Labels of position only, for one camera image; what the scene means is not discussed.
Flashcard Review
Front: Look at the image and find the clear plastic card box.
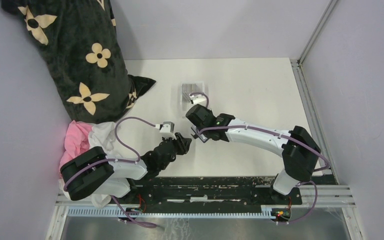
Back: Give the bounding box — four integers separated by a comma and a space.
178, 81, 207, 118

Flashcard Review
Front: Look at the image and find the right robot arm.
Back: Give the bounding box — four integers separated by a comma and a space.
185, 104, 323, 204

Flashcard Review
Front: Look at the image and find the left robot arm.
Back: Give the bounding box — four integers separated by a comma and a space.
60, 132, 192, 204

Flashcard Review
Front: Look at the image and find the stack of grey cards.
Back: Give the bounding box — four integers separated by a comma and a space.
180, 83, 204, 103

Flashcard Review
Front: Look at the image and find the white cloth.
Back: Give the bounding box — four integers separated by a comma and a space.
58, 121, 137, 209

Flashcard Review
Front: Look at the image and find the pink cloth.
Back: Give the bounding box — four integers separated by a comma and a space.
58, 120, 93, 170

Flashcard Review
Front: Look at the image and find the black floral plush blanket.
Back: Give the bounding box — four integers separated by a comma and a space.
0, 0, 156, 124

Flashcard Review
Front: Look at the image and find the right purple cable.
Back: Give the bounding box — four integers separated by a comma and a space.
189, 91, 331, 225

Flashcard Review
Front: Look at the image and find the purple cable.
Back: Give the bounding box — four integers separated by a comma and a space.
189, 91, 331, 225
62, 116, 161, 229

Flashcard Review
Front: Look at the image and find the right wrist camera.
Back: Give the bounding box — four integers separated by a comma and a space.
189, 94, 207, 105

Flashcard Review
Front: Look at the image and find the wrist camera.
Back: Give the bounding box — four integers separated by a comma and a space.
189, 94, 207, 105
155, 121, 176, 139

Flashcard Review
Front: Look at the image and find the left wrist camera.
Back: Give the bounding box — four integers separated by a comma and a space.
155, 121, 176, 139

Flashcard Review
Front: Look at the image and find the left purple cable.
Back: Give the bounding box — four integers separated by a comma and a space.
62, 116, 161, 229

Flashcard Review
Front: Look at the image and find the slotted cable duct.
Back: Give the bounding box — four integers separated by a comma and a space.
66, 206, 274, 220

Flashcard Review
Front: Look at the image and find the aluminium frame rail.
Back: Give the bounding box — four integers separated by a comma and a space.
290, 0, 365, 240

